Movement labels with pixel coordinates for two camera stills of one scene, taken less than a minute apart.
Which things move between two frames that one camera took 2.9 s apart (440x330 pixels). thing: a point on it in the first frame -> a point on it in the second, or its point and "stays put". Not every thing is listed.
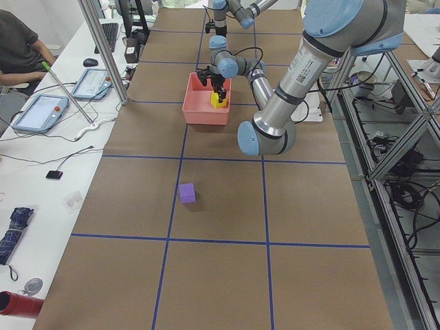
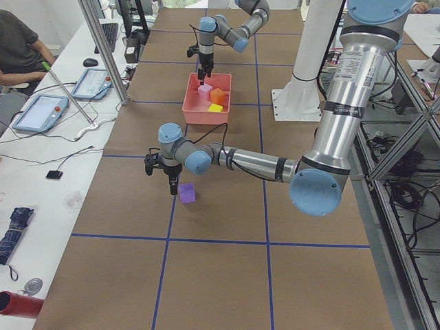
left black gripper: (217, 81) -> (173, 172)
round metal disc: (33, 286) stays put
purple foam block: (188, 192) stays put
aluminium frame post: (90, 13) stays put
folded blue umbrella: (8, 243) stays put
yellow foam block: (214, 100) -> (215, 108)
